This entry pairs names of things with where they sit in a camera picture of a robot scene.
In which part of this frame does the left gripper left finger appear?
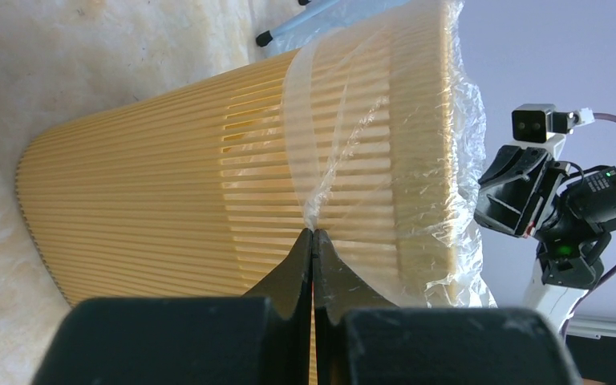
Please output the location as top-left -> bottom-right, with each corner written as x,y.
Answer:
33,229 -> 314,384

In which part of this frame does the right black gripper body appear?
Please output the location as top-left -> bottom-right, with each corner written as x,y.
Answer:
474,145 -> 571,237

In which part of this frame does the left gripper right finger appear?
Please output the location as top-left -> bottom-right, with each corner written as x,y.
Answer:
312,230 -> 582,384

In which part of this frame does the clear plastic trash bag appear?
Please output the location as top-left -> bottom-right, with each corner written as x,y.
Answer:
280,1 -> 495,307

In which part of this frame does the yellow plastic trash bin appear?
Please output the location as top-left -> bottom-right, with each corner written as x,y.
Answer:
15,0 -> 460,385

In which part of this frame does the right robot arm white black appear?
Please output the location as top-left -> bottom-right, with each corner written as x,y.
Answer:
474,144 -> 616,332

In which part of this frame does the light blue tripod stand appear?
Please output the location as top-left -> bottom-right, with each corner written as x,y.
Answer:
255,0 -> 338,47

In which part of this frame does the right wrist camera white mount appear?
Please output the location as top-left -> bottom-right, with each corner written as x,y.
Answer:
511,103 -> 595,160

